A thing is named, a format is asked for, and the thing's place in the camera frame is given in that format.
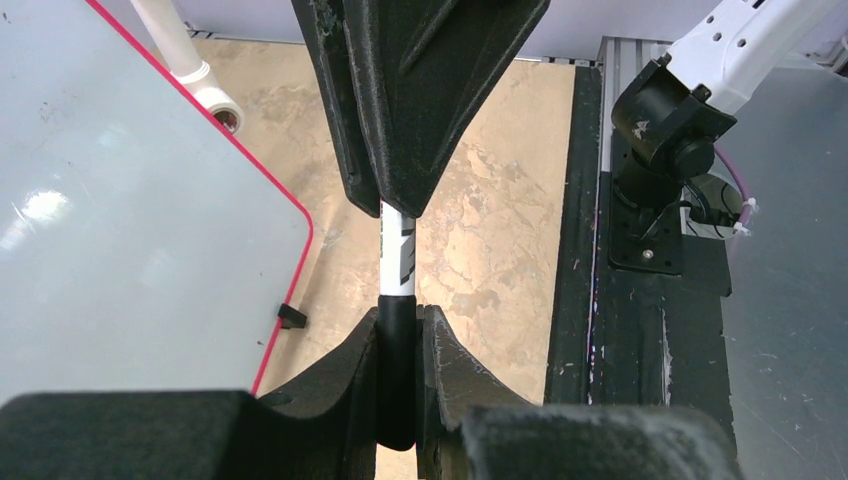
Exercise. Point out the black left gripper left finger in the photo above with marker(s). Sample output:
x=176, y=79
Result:
x=319, y=425

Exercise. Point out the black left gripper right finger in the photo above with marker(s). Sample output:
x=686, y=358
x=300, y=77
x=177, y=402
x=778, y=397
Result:
x=472, y=426

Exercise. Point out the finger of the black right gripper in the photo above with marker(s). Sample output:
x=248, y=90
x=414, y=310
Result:
x=322, y=25
x=421, y=70

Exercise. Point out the black marker cap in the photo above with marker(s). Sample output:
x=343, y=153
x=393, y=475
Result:
x=397, y=341

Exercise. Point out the pink-framed whiteboard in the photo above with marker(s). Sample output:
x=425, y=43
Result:
x=142, y=246

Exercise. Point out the black white marker pen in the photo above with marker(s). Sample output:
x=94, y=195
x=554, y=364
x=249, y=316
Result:
x=397, y=252

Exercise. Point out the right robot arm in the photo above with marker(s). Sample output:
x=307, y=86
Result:
x=682, y=102

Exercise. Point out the black whiteboard foot right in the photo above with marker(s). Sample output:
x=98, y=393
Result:
x=291, y=318

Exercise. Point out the white PVC pole with fittings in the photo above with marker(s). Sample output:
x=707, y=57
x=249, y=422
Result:
x=170, y=36

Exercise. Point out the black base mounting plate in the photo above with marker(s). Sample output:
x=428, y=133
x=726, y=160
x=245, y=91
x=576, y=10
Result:
x=622, y=337

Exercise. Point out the aluminium frame rail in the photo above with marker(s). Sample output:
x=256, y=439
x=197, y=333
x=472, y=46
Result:
x=622, y=59

